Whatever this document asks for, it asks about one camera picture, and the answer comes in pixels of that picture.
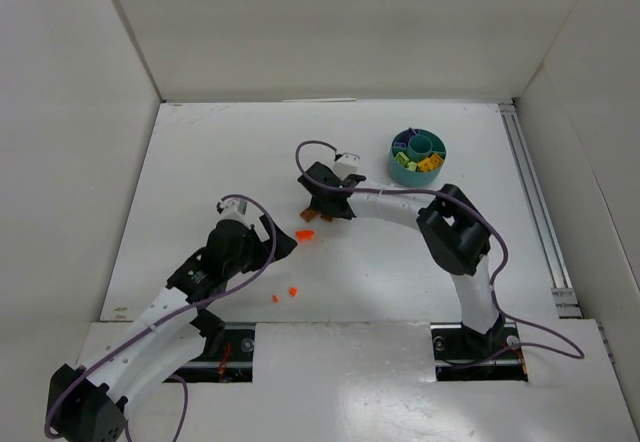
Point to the orange lego dish piece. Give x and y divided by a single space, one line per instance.
306 235

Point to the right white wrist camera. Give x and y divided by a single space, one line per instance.
345 164

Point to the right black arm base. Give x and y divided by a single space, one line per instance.
463 355

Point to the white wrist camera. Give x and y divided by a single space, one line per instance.
232 209
345 164

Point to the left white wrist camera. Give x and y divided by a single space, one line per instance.
232 209

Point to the green square lego brick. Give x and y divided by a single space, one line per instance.
402 158

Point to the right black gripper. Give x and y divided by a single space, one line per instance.
326 200

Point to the teal divided round container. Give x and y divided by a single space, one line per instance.
418 148

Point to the yellow orange lego brick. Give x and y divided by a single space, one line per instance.
431 163

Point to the dark purple lego brick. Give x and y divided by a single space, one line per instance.
412 133

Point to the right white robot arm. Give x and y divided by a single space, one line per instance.
448 222

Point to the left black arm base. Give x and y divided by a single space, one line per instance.
227 356

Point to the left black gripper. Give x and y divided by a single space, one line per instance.
267 241

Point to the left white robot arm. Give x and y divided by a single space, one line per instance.
95 401

